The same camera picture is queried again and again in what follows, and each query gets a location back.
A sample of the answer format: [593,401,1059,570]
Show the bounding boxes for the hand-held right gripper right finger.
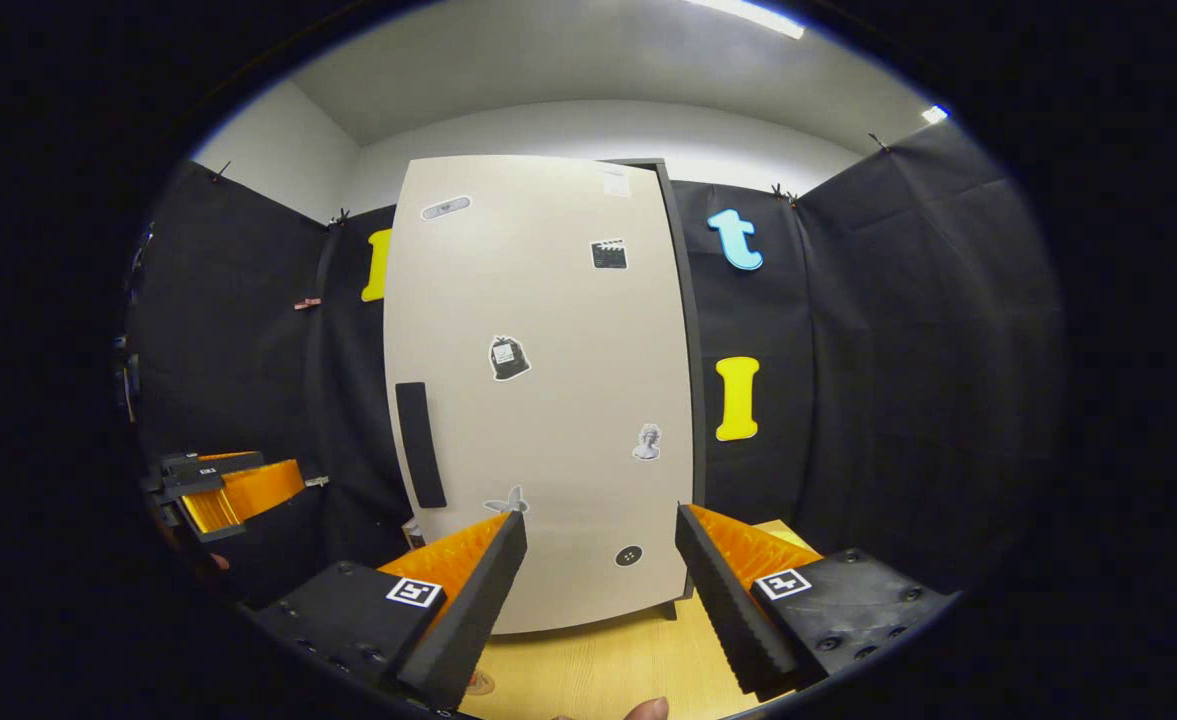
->
[675,503,954,699]

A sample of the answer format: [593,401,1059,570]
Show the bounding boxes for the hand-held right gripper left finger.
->
[253,510,529,711]

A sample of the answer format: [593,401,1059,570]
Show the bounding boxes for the black door handle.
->
[394,382,448,510]

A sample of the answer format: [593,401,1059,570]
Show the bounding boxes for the beige cabinet door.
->
[383,155,697,636]

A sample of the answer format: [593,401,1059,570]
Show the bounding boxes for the dark grey cabinet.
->
[608,157,708,622]

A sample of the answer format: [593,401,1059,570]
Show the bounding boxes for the black backdrop cloth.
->
[126,120,1064,607]

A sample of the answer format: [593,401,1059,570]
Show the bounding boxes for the long ceiling light panel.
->
[686,0,807,40]

